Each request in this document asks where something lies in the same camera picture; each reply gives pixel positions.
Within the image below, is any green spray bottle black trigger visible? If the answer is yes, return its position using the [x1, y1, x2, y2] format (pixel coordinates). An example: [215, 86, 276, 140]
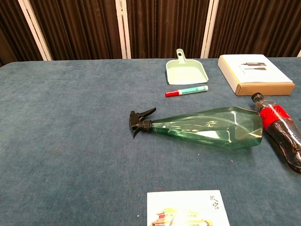
[128, 106, 263, 151]

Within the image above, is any cola bottle red label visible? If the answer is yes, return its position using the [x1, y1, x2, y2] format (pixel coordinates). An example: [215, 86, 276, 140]
[251, 92, 301, 174]

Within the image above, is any red capped green marker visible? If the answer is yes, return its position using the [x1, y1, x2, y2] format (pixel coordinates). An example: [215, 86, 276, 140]
[165, 85, 209, 98]

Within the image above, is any mint green dustpan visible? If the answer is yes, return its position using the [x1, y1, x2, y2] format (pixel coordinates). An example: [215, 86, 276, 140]
[166, 48, 209, 85]

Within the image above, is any blue table cloth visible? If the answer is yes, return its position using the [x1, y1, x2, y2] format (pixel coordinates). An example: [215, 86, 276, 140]
[0, 56, 301, 226]

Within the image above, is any palace picture card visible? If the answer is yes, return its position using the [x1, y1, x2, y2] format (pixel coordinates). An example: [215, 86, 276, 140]
[147, 189, 230, 226]

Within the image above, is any white topped cardboard box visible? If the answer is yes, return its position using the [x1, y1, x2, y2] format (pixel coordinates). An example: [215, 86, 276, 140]
[217, 54, 296, 97]

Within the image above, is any dark brown pleated curtain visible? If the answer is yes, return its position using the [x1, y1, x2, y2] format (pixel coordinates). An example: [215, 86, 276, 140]
[0, 0, 301, 67]

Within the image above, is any white screen frame post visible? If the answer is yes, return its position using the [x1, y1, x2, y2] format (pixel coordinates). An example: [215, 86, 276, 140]
[200, 0, 221, 59]
[18, 0, 53, 61]
[115, 0, 132, 59]

